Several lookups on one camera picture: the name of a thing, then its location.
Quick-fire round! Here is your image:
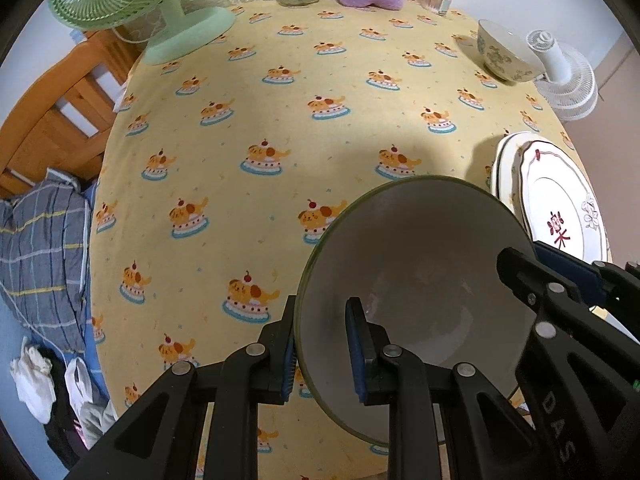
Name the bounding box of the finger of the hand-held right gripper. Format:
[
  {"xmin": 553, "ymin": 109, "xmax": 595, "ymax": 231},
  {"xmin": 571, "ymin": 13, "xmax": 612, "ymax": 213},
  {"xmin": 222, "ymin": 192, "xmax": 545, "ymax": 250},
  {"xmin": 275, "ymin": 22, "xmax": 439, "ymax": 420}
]
[
  {"xmin": 496, "ymin": 247, "xmax": 591, "ymax": 331},
  {"xmin": 535, "ymin": 241, "xmax": 640, "ymax": 346}
]

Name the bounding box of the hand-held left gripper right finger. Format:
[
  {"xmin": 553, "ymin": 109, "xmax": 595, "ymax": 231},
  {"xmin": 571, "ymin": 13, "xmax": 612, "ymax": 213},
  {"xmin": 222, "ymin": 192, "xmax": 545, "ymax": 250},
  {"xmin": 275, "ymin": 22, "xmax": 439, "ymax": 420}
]
[{"xmin": 347, "ymin": 297, "xmax": 551, "ymax": 480}]

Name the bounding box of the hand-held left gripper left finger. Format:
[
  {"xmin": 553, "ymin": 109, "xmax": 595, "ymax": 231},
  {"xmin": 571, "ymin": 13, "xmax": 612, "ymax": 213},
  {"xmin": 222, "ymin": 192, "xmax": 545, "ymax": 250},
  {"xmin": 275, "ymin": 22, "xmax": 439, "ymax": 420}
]
[{"xmin": 65, "ymin": 295, "xmax": 297, "ymax": 480}]

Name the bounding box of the red pattern white plate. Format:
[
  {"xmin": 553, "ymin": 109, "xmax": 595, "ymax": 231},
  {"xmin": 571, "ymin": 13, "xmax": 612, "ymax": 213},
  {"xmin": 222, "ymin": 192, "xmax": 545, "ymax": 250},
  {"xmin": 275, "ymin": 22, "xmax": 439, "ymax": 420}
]
[{"xmin": 519, "ymin": 139, "xmax": 611, "ymax": 265}]

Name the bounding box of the floral ceramic bowl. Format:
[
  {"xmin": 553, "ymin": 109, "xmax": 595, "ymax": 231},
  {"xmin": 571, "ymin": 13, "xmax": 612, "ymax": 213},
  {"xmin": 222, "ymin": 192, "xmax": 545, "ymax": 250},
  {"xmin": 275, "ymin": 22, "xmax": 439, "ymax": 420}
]
[
  {"xmin": 295, "ymin": 175, "xmax": 538, "ymax": 447},
  {"xmin": 476, "ymin": 19, "xmax": 545, "ymax": 84}
]

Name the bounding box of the beige door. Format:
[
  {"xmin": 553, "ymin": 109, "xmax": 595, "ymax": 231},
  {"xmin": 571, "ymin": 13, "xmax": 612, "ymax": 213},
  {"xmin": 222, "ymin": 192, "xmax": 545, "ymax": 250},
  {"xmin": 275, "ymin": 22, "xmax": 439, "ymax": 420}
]
[{"xmin": 565, "ymin": 25, "xmax": 640, "ymax": 221}]

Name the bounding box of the white standing fan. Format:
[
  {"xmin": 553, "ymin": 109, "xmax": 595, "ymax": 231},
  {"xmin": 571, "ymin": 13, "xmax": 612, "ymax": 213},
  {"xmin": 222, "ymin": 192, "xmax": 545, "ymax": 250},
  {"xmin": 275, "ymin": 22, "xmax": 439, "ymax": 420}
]
[{"xmin": 525, "ymin": 30, "xmax": 599, "ymax": 122}]

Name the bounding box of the white plastic bag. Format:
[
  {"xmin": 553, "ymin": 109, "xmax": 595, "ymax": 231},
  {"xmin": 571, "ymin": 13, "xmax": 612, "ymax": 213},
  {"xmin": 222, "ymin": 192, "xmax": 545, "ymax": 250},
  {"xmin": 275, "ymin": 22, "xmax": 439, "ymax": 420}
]
[{"xmin": 65, "ymin": 356, "xmax": 120, "ymax": 448}]

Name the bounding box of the yellow cake print tablecloth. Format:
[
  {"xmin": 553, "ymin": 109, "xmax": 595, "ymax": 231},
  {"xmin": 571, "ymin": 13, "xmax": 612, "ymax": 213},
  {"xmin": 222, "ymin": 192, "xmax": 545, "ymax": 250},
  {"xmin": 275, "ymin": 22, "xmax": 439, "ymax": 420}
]
[{"xmin": 90, "ymin": 0, "xmax": 611, "ymax": 480}]

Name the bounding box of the dark clothing pile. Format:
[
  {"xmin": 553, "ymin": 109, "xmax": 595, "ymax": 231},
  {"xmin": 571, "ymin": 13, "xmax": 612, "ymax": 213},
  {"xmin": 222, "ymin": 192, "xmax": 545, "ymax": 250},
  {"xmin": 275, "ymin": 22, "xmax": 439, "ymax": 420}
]
[{"xmin": 37, "ymin": 345, "xmax": 101, "ymax": 468}]

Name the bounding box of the white crumpled cloth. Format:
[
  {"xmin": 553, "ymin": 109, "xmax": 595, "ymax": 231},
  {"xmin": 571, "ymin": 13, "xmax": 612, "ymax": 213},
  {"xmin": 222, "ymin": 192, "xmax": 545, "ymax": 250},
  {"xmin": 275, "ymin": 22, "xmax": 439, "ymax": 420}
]
[{"xmin": 10, "ymin": 337, "xmax": 57, "ymax": 423}]

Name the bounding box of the green desk fan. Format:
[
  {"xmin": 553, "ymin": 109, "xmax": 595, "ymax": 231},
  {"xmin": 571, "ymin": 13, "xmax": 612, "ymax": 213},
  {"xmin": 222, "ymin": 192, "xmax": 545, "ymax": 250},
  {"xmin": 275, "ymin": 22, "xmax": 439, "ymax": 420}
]
[{"xmin": 48, "ymin": 0, "xmax": 237, "ymax": 66}]

